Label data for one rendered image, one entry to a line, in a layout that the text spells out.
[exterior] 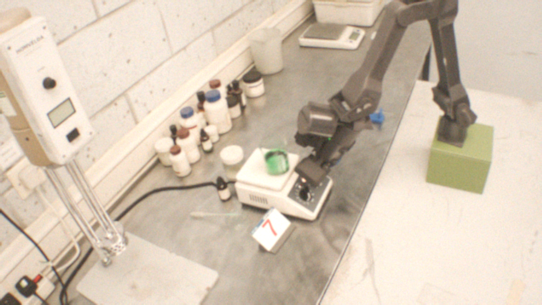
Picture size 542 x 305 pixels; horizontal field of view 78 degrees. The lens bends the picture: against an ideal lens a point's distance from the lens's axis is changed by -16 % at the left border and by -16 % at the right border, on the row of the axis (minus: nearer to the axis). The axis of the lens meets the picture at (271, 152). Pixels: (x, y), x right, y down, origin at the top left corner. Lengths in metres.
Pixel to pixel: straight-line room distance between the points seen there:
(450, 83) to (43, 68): 0.75
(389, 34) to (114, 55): 0.72
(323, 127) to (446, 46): 0.30
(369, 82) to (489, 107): 0.67
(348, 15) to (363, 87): 1.17
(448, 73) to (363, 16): 1.07
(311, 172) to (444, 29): 0.39
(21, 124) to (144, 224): 0.52
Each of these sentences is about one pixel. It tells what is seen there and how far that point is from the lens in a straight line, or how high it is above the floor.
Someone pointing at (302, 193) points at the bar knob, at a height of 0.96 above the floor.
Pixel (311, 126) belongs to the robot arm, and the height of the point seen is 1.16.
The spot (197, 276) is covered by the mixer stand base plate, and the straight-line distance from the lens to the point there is 0.86.
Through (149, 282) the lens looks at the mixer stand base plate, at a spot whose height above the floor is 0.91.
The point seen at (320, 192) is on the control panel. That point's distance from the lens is 0.93.
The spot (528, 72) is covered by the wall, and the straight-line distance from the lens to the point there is 2.30.
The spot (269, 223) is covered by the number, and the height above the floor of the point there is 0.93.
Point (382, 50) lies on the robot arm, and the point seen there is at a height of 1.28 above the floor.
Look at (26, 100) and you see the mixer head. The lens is 0.55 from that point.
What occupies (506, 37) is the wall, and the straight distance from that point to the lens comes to 2.21.
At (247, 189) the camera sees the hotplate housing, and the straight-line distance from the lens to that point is 0.93.
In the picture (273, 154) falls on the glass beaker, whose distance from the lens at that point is 0.86.
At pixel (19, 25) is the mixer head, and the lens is 0.57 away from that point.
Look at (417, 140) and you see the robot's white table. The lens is 1.15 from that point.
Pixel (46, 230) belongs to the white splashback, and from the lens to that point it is 1.03.
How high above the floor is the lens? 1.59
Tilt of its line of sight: 38 degrees down
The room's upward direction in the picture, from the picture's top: 10 degrees counter-clockwise
